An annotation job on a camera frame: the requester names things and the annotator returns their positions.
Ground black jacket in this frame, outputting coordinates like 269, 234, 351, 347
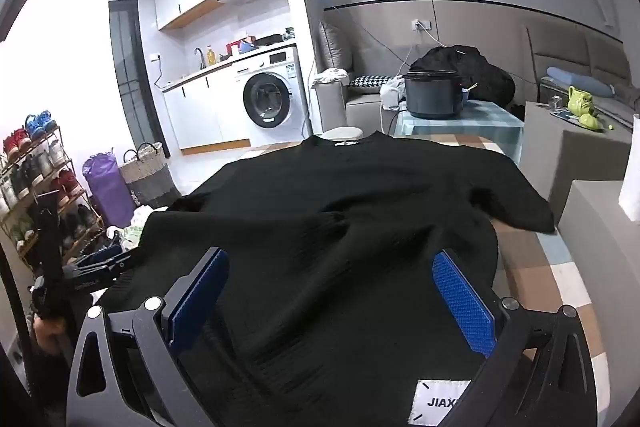
410, 46, 516, 105

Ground green teapot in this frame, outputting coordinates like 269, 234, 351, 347
567, 86, 601, 130

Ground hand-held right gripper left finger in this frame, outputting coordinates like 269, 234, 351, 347
66, 247, 231, 427

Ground shoe rack with shoes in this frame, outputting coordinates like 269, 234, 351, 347
0, 109, 106, 278

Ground woven laundry basket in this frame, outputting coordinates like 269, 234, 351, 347
119, 142, 182, 208

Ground pale crumpled clothes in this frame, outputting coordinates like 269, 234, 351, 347
380, 77, 412, 110

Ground purple bag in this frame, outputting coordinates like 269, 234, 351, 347
82, 153, 136, 228

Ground white plastic bag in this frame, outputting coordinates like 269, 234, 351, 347
131, 206, 172, 239

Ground person's left hand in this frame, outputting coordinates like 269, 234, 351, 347
34, 317, 67, 353

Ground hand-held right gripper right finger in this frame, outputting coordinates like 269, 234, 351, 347
431, 248, 598, 427

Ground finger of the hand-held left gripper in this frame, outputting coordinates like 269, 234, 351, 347
75, 244, 138, 280

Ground checkered blanket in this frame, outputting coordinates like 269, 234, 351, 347
235, 134, 611, 427

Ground round grey stool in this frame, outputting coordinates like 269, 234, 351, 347
320, 127, 363, 142

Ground blue pillow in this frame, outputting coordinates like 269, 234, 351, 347
546, 67, 615, 98

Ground grey sofa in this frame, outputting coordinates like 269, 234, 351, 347
312, 74, 401, 138

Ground dark cooking pot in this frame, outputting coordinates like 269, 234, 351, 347
403, 69, 466, 118

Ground grey pillow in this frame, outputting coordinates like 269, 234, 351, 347
318, 21, 353, 75

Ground low grey cabinet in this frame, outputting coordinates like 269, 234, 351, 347
520, 102, 633, 218

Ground white washing machine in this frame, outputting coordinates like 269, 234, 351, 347
232, 47, 313, 148

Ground white kitchen base cabinets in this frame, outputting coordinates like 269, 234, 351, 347
162, 67, 251, 152

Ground houndstooth cushion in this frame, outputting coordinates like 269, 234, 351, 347
348, 74, 396, 90

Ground white cloth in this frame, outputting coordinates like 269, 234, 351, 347
311, 68, 351, 88

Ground black framed door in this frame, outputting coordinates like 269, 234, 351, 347
109, 0, 171, 158

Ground black knit sweater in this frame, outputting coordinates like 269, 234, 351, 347
92, 131, 556, 427

